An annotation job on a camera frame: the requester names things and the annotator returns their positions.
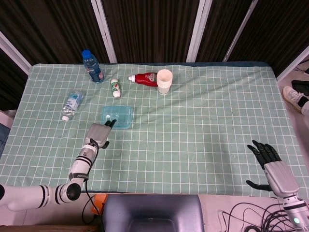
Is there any left black grey robot hand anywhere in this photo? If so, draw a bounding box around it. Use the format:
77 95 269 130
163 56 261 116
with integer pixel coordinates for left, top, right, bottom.
84 118 118 149

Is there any right black grey robot hand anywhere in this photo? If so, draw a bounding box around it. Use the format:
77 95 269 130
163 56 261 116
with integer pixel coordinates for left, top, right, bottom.
246 139 300 198

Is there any teal container lid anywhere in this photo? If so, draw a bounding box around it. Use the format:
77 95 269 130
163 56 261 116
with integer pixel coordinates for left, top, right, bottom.
101 105 133 131

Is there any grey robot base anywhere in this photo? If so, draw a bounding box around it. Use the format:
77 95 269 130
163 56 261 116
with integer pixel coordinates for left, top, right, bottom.
101 194 206 232

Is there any clear plastic container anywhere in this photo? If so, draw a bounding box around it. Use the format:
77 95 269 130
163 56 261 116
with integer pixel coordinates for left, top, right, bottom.
105 104 137 127

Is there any clear white-capped water bottle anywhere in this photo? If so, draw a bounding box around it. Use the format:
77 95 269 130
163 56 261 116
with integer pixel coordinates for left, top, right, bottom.
61 90 84 121

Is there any small white green bottle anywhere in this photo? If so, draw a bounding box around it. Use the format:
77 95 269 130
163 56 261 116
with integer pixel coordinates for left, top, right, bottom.
110 78 122 99

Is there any blue-capped drink bottle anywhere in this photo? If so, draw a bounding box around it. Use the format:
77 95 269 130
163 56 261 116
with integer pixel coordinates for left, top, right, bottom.
81 49 105 84

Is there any red ketchup bottle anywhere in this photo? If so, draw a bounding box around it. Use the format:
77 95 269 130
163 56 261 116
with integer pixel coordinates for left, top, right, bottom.
128 72 159 88

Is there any orange box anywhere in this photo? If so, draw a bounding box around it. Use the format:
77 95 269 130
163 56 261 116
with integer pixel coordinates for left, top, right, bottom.
91 194 108 215

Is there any white sneaker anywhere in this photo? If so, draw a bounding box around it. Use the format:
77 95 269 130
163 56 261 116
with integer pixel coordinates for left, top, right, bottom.
282 85 306 112

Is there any green checked tablecloth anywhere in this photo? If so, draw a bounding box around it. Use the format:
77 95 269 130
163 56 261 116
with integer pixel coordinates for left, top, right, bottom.
0 63 309 197

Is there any flat black object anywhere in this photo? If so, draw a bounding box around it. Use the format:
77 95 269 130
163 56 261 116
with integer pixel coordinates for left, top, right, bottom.
291 80 309 90

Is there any black cable bundle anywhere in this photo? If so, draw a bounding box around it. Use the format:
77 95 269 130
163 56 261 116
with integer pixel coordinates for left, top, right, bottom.
221 202 294 232

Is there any black left hand cable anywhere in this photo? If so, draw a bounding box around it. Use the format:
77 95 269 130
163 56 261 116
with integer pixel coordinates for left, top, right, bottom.
84 138 106 232

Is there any black cable by orange box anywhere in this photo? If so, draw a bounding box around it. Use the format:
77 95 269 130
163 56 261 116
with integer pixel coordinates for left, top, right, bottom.
81 198 97 224

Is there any dark partition panel white frame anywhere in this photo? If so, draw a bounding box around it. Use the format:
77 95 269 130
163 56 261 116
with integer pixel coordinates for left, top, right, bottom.
224 0 309 82
96 0 206 64
0 31 32 112
190 0 256 63
0 0 112 66

